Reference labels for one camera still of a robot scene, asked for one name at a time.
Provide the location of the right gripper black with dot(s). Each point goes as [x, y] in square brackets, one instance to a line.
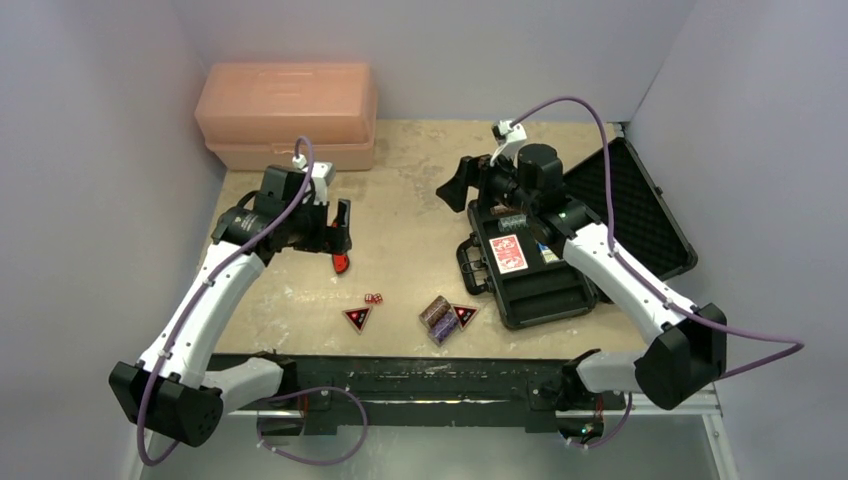
[474, 178]

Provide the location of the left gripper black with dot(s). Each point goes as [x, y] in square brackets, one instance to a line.
[327, 239]

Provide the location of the all-in triangle button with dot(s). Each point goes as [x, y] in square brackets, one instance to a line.
[358, 317]
[465, 314]

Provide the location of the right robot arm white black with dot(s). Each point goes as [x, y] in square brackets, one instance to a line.
[685, 345]

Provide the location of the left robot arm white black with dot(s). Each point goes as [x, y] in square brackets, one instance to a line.
[170, 389]

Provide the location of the black poker set case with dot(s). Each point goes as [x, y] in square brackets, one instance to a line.
[616, 185]

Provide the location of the red black utility knife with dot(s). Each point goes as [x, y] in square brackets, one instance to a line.
[341, 263]

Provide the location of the brown chip row in case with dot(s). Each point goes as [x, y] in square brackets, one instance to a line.
[502, 210]

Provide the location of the blue chip row in case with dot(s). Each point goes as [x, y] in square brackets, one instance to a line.
[512, 223]

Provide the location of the red playing card deck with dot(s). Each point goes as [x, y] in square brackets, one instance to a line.
[508, 254]

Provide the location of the blue playing card deck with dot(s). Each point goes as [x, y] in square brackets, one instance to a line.
[547, 255]

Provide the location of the purple poker chip stack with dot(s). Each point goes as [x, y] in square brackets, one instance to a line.
[444, 327]

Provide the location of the pink plastic storage box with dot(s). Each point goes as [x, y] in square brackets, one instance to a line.
[251, 114]

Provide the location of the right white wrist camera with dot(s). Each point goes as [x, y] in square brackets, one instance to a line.
[510, 137]

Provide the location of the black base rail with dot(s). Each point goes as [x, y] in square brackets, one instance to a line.
[327, 388]

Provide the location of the aluminium frame rail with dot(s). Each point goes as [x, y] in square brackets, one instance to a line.
[584, 424]

